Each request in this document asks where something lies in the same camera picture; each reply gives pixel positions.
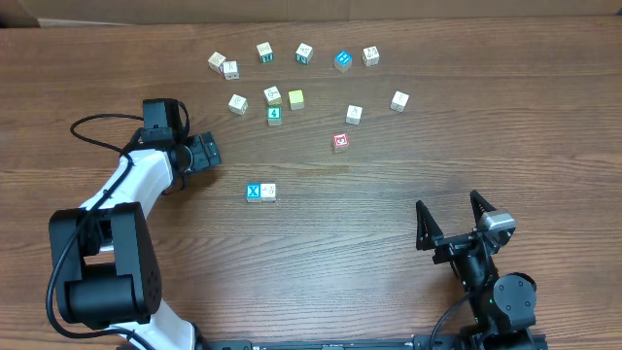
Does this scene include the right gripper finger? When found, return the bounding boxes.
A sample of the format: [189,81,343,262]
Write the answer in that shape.
[416,200,444,251]
[469,190,497,226]

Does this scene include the blue X block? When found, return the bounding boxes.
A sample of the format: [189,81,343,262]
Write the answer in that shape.
[246,183,261,202]

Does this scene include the plain wooden block front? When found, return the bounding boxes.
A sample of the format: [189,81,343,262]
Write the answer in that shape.
[260,183,276,202]

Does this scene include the plain wooden block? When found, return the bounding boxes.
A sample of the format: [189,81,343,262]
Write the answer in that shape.
[228,94,248,115]
[260,183,276,202]
[208,52,226,74]
[390,90,409,113]

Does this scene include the wooden letter A block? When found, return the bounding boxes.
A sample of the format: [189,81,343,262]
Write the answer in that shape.
[345,105,363,124]

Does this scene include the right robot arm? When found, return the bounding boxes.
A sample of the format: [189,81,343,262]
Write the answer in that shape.
[412,191,548,350]

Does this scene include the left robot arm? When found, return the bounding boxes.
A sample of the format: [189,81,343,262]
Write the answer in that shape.
[45,98,222,349]

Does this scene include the plain wooden block left-middle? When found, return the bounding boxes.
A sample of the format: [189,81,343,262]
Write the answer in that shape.
[228,94,248,115]

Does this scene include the green number 4 block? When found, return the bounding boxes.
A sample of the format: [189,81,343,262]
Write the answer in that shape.
[266,106,283,125]

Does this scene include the wooden block red-edged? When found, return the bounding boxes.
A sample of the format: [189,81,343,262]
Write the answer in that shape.
[223,60,240,81]

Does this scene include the plain wooden block far-left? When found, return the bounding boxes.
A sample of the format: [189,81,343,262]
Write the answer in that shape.
[208,52,226,74]

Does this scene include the wooden block yellow side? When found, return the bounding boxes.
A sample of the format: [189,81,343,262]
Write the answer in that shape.
[263,86,282,106]

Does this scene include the yellow top block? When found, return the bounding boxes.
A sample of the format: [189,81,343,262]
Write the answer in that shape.
[289,89,305,111]

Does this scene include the wooden block green H side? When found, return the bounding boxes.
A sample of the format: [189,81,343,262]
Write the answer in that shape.
[257,42,274,63]

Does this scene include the red number 3 block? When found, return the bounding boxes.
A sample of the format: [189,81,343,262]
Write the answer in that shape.
[332,132,350,153]

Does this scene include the plain wooden block right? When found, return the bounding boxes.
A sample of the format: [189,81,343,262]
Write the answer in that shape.
[390,90,409,113]

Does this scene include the wooden block teal side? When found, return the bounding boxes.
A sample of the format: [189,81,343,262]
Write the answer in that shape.
[295,43,313,65]

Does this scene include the blue top block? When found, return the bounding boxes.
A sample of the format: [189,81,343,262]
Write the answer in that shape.
[334,51,353,73]

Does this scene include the wooden block far right top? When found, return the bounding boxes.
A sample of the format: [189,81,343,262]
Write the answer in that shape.
[363,46,380,67]

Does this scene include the cardboard strip at table back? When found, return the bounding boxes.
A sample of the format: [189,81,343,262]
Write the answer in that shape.
[1,0,621,27]

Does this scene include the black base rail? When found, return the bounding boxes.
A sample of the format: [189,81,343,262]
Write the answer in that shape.
[198,335,549,350]

